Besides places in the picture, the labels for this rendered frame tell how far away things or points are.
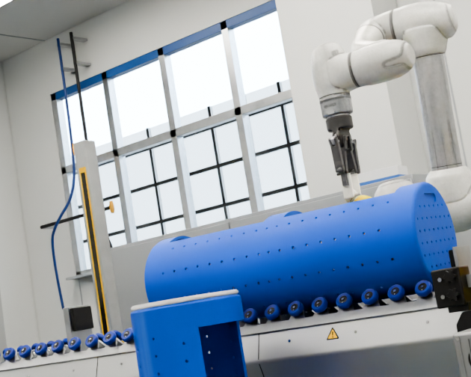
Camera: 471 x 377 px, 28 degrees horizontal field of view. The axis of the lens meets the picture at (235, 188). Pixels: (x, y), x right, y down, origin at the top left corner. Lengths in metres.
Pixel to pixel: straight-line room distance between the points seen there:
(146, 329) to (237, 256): 0.42
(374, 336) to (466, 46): 3.31
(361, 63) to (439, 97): 0.56
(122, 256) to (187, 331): 3.11
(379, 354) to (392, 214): 0.36
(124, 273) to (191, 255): 2.66
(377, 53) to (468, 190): 0.68
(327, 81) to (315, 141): 3.02
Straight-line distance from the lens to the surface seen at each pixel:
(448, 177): 3.09
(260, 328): 2.62
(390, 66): 2.61
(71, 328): 3.15
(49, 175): 7.85
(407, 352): 2.41
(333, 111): 2.65
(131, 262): 5.32
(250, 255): 2.59
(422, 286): 2.40
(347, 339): 2.47
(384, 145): 5.40
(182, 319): 2.28
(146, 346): 2.33
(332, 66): 2.65
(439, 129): 3.12
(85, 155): 3.56
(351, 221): 2.45
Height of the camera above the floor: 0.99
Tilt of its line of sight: 7 degrees up
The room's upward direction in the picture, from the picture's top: 9 degrees counter-clockwise
